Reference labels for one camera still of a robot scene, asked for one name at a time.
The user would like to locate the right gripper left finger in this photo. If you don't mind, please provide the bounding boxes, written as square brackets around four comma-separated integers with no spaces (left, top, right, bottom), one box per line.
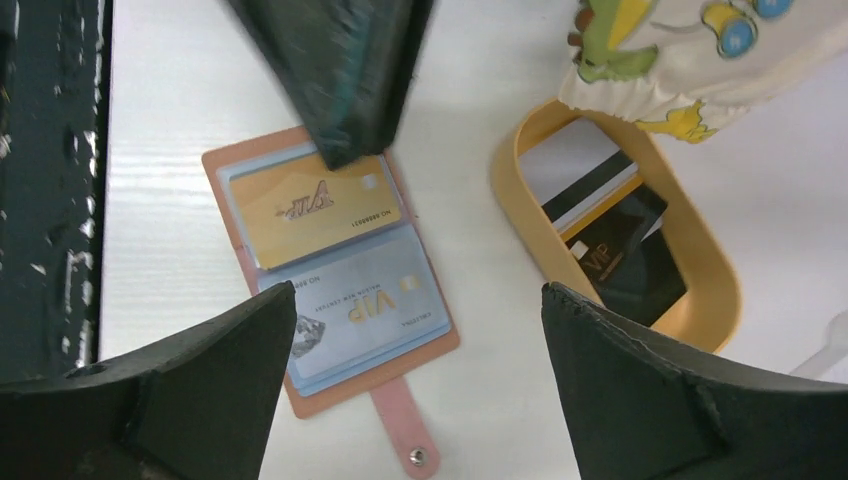
[1,282,297,479]

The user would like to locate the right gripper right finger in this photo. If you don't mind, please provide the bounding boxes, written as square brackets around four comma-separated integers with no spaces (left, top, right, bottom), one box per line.
[541,282,847,479]

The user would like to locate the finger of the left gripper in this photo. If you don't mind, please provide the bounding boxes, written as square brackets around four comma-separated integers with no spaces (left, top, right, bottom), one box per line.
[228,0,434,171]

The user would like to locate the yellow oval tray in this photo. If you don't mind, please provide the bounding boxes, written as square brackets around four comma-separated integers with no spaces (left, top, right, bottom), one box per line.
[490,100,742,353]

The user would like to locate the gold VIP credit card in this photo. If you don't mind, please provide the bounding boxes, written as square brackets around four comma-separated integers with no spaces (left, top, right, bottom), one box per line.
[226,153,402,270]

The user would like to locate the dark green VIP credit card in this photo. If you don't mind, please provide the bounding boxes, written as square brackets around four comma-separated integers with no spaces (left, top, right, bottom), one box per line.
[561,184,668,282]

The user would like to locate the white printed credit card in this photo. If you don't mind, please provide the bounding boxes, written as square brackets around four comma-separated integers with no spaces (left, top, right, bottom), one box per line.
[258,226,451,395]

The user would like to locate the white black-striped credit card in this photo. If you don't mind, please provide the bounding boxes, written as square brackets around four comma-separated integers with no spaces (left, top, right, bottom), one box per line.
[519,117,638,232]

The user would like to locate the cream printed garment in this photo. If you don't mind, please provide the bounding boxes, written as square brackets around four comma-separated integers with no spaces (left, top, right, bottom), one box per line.
[558,0,847,144]

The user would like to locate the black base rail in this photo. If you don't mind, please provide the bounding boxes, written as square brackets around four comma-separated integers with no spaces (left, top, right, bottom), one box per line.
[1,0,114,383]

